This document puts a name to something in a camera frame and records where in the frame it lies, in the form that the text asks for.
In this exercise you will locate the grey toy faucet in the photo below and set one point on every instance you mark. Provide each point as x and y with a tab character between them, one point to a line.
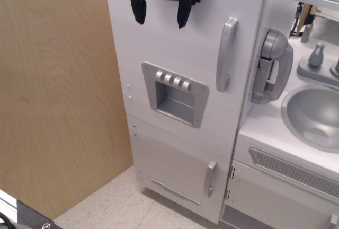
317	67

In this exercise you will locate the light wooden board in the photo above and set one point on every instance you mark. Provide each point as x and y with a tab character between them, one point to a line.
64	131

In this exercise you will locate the grey oven vent panel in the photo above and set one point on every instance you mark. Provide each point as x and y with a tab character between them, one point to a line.
294	172

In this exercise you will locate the grey freezer door handle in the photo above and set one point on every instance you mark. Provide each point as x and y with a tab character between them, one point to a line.
208	187

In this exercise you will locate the grey toy sink basin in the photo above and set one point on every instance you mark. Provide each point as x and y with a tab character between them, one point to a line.
311	114

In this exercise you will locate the white toy fridge door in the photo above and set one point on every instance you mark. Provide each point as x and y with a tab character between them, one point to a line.
191	51

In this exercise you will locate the grey toy telephone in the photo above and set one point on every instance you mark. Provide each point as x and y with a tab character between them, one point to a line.
274	68

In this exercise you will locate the white toy freezer door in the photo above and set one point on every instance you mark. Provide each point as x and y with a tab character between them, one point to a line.
176	168

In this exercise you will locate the white toy kitchen cabinet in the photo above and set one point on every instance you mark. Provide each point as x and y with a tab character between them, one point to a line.
261	125

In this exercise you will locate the white toy oven door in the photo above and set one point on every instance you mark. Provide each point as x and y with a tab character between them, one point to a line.
259	200

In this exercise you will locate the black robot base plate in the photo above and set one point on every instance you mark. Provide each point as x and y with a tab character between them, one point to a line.
16	214

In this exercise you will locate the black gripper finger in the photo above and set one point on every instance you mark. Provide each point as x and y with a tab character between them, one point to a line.
139	8
183	13

